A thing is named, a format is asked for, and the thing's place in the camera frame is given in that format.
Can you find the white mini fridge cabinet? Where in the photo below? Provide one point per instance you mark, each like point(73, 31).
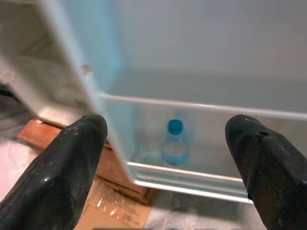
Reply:
point(36, 36)

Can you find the clear blue capped water bottle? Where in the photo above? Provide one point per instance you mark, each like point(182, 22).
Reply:
point(175, 143)

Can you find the red brick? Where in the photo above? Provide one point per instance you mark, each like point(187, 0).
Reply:
point(115, 172)

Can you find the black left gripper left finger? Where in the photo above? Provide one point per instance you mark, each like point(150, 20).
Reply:
point(52, 179)

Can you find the brown cardboard sheet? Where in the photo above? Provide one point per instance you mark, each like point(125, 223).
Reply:
point(115, 210)

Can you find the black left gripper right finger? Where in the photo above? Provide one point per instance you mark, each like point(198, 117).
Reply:
point(275, 179)

